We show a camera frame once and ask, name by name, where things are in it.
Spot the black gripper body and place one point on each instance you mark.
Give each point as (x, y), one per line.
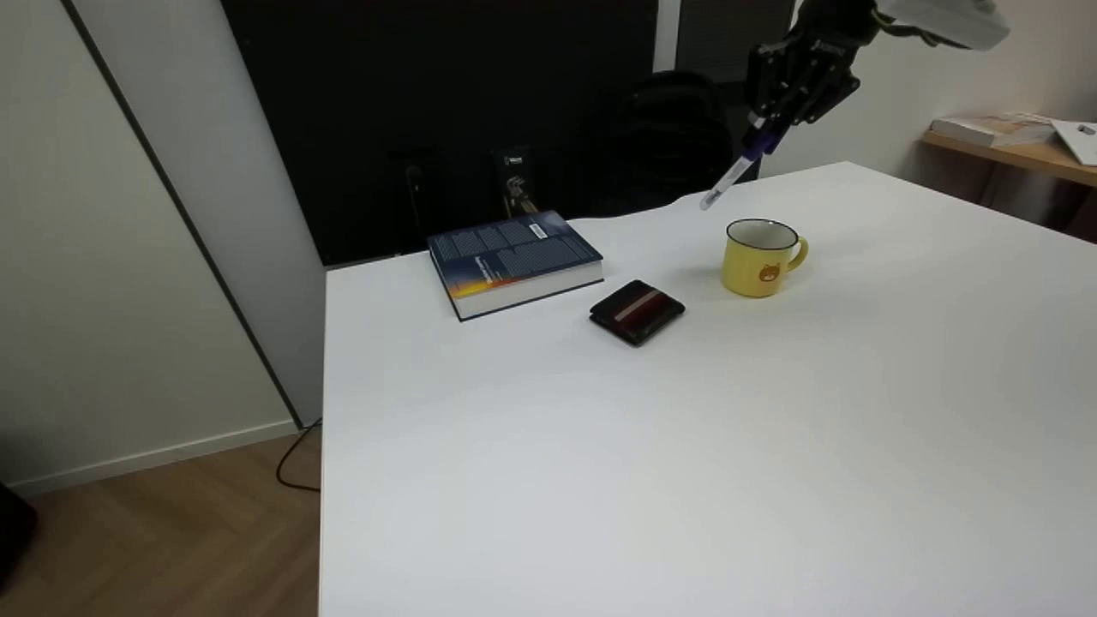
(830, 35)

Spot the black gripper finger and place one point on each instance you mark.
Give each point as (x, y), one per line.
(819, 94)
(772, 82)

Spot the blue cap whiteboard marker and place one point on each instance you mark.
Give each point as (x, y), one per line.
(733, 172)

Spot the yellow enamel mug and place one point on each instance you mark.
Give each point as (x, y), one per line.
(755, 266)

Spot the black office chair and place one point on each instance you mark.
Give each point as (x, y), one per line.
(670, 138)

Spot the wooden shelf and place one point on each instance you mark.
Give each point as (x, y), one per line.
(1016, 143)

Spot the small black box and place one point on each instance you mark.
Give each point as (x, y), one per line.
(636, 311)

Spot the blue hardcover book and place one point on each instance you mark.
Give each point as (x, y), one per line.
(515, 260)

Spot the large black monitor screen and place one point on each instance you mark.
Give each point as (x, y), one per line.
(434, 106)

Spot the white leaning board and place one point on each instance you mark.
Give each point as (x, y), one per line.
(194, 172)

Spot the small camera on tripod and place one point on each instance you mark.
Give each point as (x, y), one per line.
(515, 183)

